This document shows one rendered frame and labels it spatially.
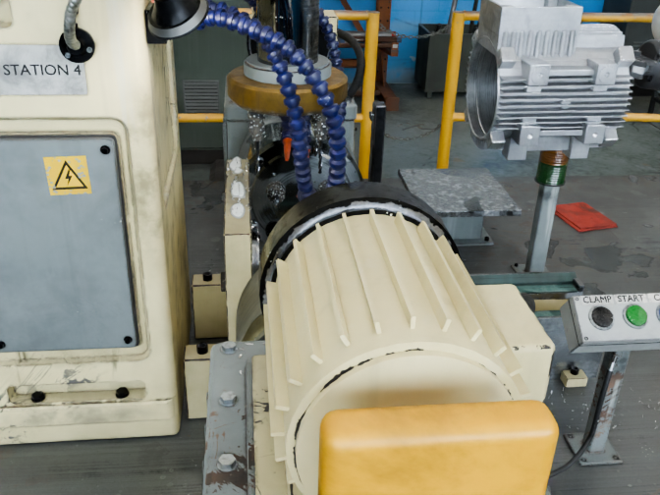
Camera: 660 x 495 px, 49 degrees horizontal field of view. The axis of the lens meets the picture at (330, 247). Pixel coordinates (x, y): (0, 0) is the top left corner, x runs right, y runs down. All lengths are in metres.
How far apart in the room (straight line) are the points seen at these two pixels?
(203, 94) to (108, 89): 3.38
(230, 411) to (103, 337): 0.44
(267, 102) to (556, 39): 0.43
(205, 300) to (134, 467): 0.36
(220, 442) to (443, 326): 0.27
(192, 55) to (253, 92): 3.23
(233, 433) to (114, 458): 0.55
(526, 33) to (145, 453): 0.85
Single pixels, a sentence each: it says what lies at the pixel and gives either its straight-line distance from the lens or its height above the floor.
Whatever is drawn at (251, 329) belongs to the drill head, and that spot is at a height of 1.11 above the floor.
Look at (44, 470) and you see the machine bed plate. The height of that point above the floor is 0.80.
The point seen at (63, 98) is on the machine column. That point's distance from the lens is 0.96.
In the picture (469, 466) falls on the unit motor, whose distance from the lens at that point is 0.41.
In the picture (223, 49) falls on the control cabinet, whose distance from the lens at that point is 4.25.
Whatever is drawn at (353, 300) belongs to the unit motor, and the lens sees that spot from 0.50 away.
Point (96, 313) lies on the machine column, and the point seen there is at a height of 1.04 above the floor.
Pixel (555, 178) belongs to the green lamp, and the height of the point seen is 1.05.
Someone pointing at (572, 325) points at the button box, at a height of 1.05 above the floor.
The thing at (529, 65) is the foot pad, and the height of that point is 1.37.
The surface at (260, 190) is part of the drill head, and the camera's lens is 1.40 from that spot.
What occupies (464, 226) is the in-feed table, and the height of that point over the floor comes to 0.84.
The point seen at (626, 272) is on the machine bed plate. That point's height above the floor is 0.80.
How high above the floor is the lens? 1.61
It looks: 28 degrees down
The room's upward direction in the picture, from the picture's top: 2 degrees clockwise
